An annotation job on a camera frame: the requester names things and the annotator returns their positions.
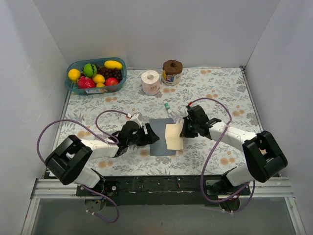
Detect yellow lemon centre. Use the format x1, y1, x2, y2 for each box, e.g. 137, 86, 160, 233
92, 74, 105, 84

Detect green white glue stick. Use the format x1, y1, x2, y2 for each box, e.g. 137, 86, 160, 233
164, 103, 172, 114

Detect grey envelope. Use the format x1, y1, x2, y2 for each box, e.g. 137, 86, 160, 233
149, 118, 176, 157

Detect cream letter paper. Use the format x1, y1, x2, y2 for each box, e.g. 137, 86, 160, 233
165, 123, 183, 150

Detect aluminium frame rail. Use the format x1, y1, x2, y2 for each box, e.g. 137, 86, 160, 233
22, 177, 306, 235

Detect white toilet paper roll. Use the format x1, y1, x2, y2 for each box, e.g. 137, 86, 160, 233
141, 70, 160, 95

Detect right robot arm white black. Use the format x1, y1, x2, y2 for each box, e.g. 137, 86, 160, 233
180, 105, 288, 195

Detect brown toilet paper roll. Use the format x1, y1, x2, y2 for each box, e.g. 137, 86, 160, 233
161, 60, 183, 86

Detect red apple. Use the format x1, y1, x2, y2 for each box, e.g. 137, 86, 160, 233
105, 77, 119, 86

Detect yellow lemon left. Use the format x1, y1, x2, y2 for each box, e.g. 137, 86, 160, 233
67, 69, 81, 83

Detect floral table mat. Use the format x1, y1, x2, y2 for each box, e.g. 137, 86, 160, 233
56, 68, 262, 176

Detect dark purple grapes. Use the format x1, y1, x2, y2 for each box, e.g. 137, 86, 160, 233
94, 64, 123, 82

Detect pink dragon fruit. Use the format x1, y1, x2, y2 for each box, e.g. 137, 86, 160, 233
77, 76, 95, 89

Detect yellow lemon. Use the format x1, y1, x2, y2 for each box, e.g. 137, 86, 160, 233
67, 69, 81, 83
92, 74, 105, 84

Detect yellow mango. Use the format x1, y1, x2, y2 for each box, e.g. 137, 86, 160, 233
104, 60, 123, 70

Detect teal plastic fruit basket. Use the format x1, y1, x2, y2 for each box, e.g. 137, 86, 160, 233
65, 57, 127, 95

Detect green watermelon ball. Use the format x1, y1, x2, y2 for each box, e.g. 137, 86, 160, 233
83, 63, 97, 78

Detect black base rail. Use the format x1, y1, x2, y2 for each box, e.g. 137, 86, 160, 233
75, 171, 251, 208

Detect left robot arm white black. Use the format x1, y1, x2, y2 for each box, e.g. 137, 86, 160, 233
45, 120, 159, 196

